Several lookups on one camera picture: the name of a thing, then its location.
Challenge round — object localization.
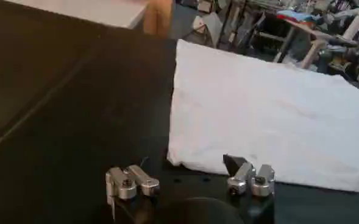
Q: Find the cluttered metal rack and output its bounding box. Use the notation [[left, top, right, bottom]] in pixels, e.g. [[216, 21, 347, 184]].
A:
[[179, 0, 290, 61]]

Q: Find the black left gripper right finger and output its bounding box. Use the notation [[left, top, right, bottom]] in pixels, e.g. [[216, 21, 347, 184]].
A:
[[222, 153, 276, 197]]

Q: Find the white desk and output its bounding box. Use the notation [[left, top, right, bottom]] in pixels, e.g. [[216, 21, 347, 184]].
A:
[[4, 0, 150, 30]]

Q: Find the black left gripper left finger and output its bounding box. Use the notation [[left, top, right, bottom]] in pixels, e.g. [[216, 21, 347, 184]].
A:
[[105, 164, 161, 214]]

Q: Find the orange wooden panel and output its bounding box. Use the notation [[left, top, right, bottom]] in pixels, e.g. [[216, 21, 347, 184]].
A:
[[142, 0, 174, 39]]

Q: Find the white cloth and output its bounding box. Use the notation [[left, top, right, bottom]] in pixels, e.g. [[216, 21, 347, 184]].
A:
[[166, 38, 359, 194]]

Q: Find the wooden table with clothes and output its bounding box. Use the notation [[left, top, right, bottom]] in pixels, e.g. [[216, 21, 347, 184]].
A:
[[273, 9, 359, 74]]

